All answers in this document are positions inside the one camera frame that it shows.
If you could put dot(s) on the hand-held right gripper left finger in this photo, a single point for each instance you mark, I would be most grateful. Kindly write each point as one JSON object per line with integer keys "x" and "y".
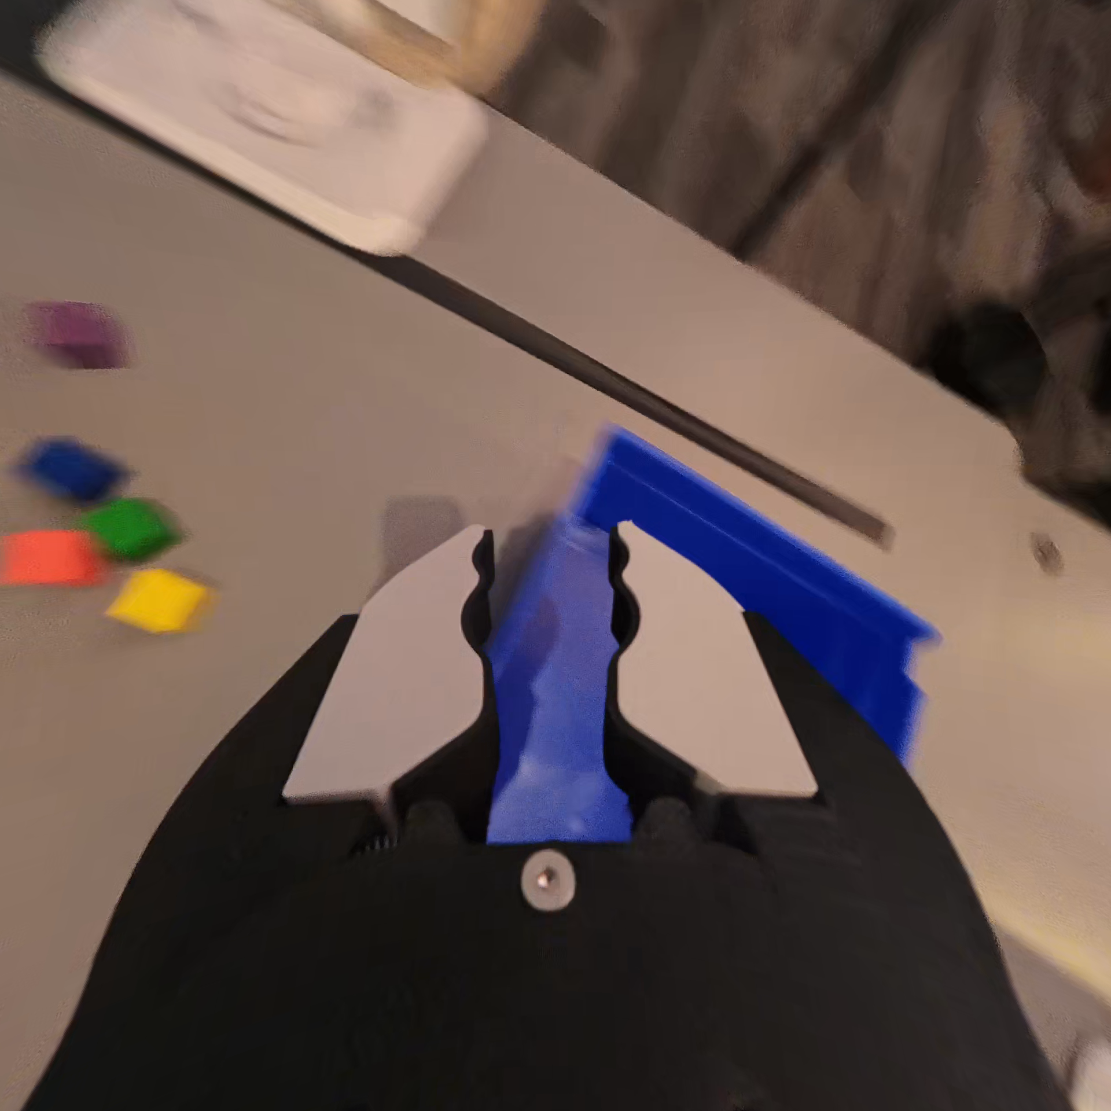
{"x": 390, "y": 694}

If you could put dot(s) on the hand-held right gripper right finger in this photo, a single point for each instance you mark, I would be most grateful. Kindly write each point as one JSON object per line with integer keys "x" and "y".
{"x": 712, "y": 694}

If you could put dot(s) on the blue plastic storage bin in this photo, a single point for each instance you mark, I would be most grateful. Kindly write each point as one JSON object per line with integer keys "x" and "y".
{"x": 556, "y": 694}

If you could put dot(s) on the yellow wooden cube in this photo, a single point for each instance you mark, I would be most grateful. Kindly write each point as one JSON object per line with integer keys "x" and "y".
{"x": 158, "y": 598}

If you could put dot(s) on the green wooden cube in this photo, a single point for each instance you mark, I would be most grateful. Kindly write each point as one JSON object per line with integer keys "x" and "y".
{"x": 130, "y": 528}

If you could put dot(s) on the orange wooden cube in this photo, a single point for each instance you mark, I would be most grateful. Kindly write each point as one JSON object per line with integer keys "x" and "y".
{"x": 48, "y": 557}

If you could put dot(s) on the dark blue wooden cube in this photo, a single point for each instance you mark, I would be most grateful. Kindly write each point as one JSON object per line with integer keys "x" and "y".
{"x": 70, "y": 469}

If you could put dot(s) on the purple wooden cube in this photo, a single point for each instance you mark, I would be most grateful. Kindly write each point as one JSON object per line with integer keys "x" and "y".
{"x": 78, "y": 335}

